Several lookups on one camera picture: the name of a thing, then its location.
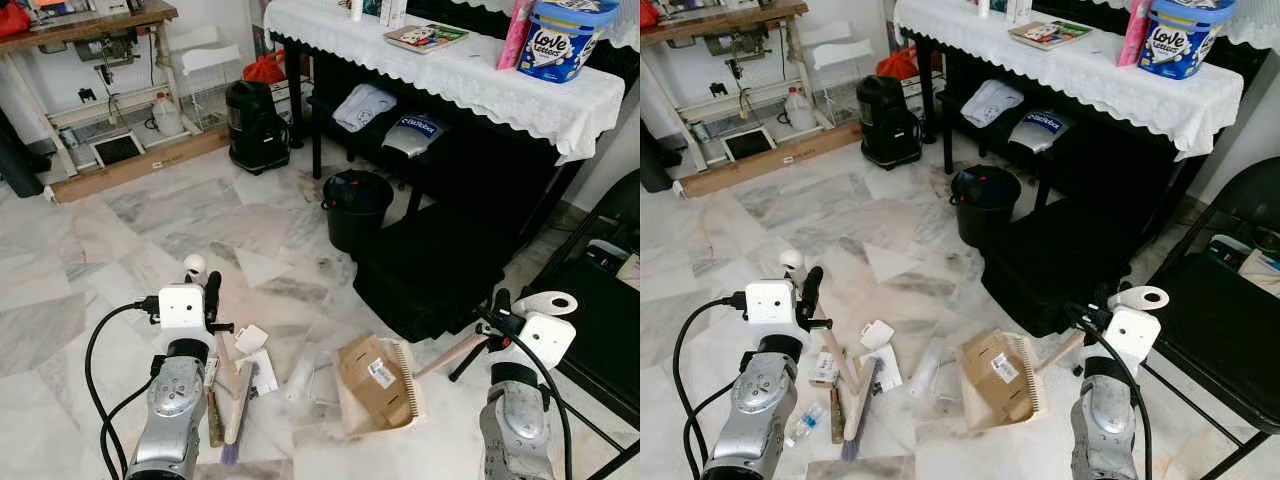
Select beige long-handled dustpan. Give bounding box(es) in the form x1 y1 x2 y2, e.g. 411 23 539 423
333 290 579 438
958 285 1171 431

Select large brown cardboard box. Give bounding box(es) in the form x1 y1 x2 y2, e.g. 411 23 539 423
962 330 1036 426
338 335 413 431

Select beige long-handled broom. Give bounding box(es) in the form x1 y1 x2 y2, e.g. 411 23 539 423
780 250 886 461
183 253 263 467

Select large black case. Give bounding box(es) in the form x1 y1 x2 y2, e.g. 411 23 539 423
980 195 1151 338
352 200 521 343

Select flat white packet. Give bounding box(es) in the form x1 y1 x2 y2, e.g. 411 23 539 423
243 348 281 398
868 345 904 393

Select black folding chair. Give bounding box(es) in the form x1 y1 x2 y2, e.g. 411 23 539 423
520 170 641 480
1140 155 1280 480

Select clear plastic wrapper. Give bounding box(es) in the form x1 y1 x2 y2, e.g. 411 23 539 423
283 343 336 404
908 338 961 401

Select small clear plastic bottle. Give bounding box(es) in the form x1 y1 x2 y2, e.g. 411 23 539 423
785 403 829 448

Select white boxes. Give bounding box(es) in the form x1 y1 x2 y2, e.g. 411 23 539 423
585 238 641 286
1205 235 1280 296

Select long wooden plank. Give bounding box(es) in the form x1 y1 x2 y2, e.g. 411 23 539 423
678 122 863 198
48 128 231 204

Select black sewing machine pedal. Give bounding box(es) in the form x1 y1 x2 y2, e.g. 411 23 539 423
90 132 144 168
722 127 776 161

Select black vacuum cleaner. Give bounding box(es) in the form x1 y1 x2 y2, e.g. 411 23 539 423
856 75 923 169
224 80 291 176

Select white plastic jug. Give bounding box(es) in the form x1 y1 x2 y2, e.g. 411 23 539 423
150 93 186 138
783 88 816 133

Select black rolled mat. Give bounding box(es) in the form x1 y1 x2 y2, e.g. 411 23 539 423
640 120 679 193
0 105 51 198

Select table with white lace cloth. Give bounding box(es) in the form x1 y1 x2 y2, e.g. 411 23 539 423
263 0 641 166
893 0 1280 161

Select red bag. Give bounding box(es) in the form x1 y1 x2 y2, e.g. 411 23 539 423
243 52 288 86
877 48 919 81

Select pink pack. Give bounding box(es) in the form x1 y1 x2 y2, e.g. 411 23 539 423
497 0 541 71
1120 0 1156 68

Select blue plastic tub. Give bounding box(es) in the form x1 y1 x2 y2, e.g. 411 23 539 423
1138 0 1238 81
517 0 621 84

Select colourful book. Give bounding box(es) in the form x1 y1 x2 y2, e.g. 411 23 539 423
1008 20 1094 51
384 24 469 54

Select wooden-top sewing machine table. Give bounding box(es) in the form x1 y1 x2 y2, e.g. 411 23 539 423
640 0 861 186
0 0 231 191

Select white bottles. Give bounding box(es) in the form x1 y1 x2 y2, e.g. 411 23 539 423
975 0 1033 23
350 0 409 29

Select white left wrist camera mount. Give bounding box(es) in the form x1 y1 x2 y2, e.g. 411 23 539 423
157 284 207 330
745 279 798 325

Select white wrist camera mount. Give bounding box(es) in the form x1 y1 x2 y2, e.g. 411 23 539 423
517 312 579 370
745 279 798 325
157 284 207 330
1100 308 1163 373

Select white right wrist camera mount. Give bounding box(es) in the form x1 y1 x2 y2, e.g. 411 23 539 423
1100 308 1163 373
517 312 579 370

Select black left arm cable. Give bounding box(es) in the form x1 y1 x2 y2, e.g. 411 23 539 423
84 296 161 480
672 292 751 480

